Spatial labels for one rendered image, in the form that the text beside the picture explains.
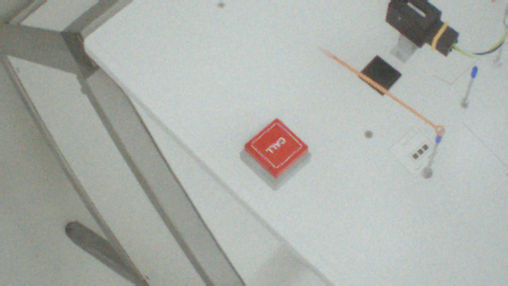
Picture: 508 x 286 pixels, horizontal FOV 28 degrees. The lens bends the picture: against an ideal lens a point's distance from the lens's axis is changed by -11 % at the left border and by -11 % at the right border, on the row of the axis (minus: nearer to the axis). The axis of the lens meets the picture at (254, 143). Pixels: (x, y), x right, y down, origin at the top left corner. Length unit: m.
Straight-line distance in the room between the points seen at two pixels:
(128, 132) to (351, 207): 0.37
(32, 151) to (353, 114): 1.12
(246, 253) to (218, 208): 0.09
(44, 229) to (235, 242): 0.82
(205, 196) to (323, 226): 0.36
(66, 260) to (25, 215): 0.15
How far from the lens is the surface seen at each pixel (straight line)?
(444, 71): 1.35
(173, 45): 1.34
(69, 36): 1.38
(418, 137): 1.29
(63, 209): 2.35
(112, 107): 1.47
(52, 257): 2.37
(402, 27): 1.29
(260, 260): 1.63
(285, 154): 1.23
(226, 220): 1.58
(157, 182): 1.52
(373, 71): 1.32
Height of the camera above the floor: 2.11
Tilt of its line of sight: 56 degrees down
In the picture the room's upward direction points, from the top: 108 degrees clockwise
